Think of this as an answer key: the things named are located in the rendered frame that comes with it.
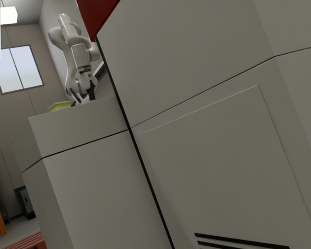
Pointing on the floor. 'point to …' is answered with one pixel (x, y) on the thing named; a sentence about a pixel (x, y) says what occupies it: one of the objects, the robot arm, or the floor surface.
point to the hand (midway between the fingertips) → (92, 97)
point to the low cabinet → (24, 202)
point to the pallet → (29, 242)
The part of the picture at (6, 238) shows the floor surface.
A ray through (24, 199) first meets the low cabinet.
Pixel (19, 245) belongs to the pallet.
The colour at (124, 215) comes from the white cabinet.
